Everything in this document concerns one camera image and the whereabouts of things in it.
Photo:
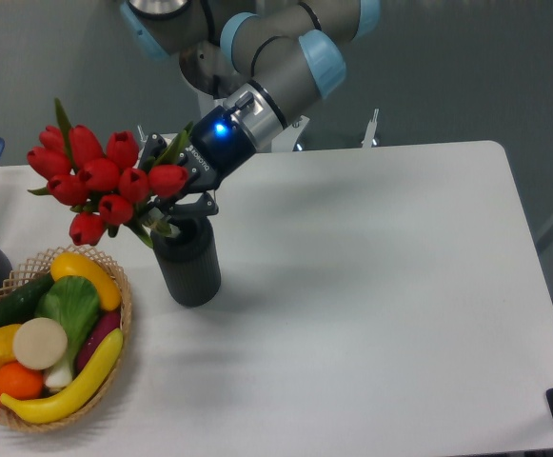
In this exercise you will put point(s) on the green bok choy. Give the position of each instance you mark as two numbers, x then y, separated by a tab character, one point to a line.
72	302

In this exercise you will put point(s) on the beige round disc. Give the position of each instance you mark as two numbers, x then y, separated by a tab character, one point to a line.
39	343

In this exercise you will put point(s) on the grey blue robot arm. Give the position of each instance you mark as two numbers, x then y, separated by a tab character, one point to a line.
290	59

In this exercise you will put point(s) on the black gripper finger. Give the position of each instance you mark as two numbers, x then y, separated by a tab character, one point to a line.
153	151
173	210

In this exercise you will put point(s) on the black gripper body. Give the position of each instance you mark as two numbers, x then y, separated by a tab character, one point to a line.
218	146

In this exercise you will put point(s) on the green cucumber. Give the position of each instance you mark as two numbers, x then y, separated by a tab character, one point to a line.
19	306

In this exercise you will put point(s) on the red tulip bouquet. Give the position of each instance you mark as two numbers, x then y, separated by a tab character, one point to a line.
106	187

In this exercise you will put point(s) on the woven wicker basket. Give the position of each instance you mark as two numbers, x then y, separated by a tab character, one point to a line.
38	266

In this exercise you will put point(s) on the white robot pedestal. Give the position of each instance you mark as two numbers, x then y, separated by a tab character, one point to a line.
209	74

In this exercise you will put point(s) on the purple eggplant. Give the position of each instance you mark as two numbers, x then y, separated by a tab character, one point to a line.
105	325

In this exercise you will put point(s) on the orange fruit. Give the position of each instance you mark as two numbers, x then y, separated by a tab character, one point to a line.
20	382

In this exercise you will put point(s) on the dark grey ribbed vase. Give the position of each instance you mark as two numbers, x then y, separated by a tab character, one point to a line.
189	262

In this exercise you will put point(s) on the yellow banana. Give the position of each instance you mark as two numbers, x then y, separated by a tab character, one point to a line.
66	402

